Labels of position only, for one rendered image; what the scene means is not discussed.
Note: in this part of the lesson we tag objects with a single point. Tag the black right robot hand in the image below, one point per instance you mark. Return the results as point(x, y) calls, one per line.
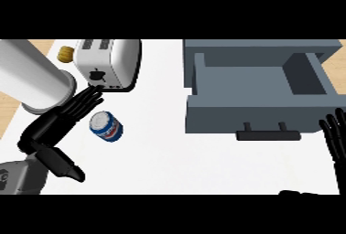
point(336, 140)

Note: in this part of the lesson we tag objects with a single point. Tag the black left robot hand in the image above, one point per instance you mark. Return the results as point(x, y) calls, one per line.
point(55, 122)

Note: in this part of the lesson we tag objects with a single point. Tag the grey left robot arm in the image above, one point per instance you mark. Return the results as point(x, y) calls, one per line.
point(20, 178)

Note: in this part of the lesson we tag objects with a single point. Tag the blue and white can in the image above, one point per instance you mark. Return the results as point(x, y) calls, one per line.
point(107, 126)

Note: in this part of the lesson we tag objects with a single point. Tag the grey open drawer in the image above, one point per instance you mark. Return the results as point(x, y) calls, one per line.
point(261, 97)

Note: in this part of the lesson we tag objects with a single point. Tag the white cylindrical container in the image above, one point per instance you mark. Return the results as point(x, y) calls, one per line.
point(32, 76)

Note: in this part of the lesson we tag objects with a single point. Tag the white toaster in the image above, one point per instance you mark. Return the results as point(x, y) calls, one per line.
point(108, 64)

